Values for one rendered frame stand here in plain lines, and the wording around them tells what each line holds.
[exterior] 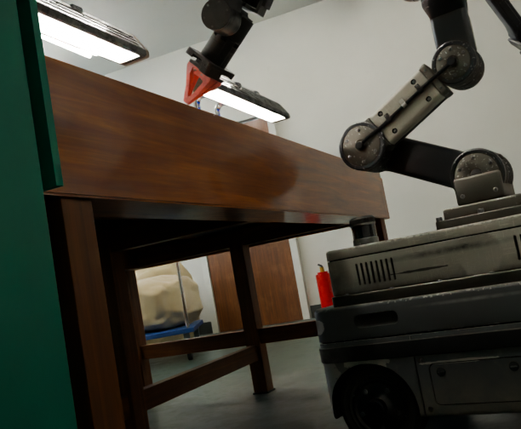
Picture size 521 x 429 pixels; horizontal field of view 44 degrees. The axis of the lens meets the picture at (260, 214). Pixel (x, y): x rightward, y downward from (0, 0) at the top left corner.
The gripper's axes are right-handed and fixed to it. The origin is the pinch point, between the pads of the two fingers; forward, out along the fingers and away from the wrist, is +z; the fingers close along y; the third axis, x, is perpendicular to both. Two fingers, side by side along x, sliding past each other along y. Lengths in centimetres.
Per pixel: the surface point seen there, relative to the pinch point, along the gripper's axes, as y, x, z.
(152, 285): -258, -109, 167
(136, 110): 29.2, 12.0, 0.8
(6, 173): 61, 25, 6
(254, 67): -466, -253, 22
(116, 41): -10.5, -32.0, 2.1
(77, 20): 2.6, -32.6, 1.3
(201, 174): 12.1, 18.4, 6.7
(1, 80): 60, 17, 0
